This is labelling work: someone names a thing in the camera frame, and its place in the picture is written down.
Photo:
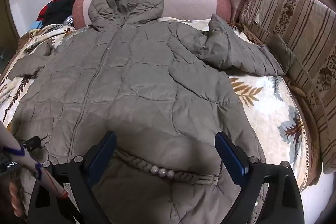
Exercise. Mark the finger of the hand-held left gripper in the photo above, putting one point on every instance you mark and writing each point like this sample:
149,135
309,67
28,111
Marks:
32,143

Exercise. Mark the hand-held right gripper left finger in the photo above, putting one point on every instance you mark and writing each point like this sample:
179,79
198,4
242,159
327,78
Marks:
103,154

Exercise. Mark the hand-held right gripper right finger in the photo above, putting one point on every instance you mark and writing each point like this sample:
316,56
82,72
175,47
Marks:
230,154

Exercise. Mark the olive quilted hooded jacket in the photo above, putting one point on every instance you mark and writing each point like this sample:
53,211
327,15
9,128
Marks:
136,74

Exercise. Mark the pile of dark clothes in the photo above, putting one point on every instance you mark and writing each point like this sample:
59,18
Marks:
56,10

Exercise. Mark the person's left hand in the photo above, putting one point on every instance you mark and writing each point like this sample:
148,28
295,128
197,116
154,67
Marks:
15,197

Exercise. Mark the leaf printed cream blanket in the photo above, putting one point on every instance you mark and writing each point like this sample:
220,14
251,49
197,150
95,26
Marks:
265,111

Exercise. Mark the wooden side table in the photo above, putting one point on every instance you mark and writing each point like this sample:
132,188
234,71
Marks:
6,37

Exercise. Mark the striped floral cushion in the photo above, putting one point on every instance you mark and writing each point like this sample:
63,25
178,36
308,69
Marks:
296,29

